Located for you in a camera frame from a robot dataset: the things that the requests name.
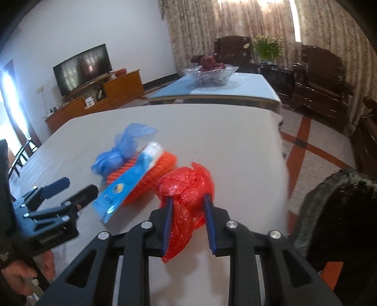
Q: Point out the person's left hand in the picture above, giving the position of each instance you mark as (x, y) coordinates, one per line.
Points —
(17, 275)

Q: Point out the orange foam fruit net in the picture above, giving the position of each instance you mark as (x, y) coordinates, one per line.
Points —
(166, 163)

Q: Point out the white power strip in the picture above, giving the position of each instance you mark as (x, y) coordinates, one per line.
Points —
(50, 110)

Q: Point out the blue plastic bag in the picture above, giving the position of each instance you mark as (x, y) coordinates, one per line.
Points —
(112, 159)

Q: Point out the red apple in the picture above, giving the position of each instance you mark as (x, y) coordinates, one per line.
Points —
(207, 61)
(220, 66)

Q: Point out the floral beige curtain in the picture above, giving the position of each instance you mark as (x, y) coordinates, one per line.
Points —
(330, 26)

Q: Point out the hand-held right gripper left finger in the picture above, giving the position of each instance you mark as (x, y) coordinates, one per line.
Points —
(168, 223)

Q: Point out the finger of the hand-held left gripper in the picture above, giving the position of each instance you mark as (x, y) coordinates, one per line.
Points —
(56, 184)
(85, 193)

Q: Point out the dark wooden side table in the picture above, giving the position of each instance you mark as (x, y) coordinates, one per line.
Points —
(277, 79)

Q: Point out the blue and white packet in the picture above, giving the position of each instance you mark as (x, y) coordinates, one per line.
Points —
(126, 185)

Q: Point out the coffee table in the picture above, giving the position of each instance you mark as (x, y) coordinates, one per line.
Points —
(212, 100)

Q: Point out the glass fruit bowl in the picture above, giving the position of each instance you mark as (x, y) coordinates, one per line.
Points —
(210, 77)

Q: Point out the flat screen television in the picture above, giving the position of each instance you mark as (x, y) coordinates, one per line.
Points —
(82, 69)

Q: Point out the dark wooden chair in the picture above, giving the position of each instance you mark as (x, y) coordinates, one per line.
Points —
(20, 159)

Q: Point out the red plastic bag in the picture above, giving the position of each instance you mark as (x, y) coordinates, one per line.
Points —
(182, 188)

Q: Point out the small white box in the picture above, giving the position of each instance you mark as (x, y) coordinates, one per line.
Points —
(89, 101)

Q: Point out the wooden television cabinet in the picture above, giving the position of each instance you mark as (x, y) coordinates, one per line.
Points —
(123, 88)

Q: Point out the black device on shelf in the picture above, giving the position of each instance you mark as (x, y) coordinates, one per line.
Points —
(99, 93)

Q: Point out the dark wooden sofa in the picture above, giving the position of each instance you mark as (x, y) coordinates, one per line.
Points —
(366, 135)

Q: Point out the potted green plant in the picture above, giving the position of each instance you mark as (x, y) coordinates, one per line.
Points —
(266, 48)

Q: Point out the trash bin with black liner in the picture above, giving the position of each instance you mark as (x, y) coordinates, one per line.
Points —
(338, 223)

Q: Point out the dark wooden armchair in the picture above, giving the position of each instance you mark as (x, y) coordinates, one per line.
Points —
(321, 82)
(232, 50)

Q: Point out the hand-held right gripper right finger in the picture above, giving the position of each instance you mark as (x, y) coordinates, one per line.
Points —
(208, 223)

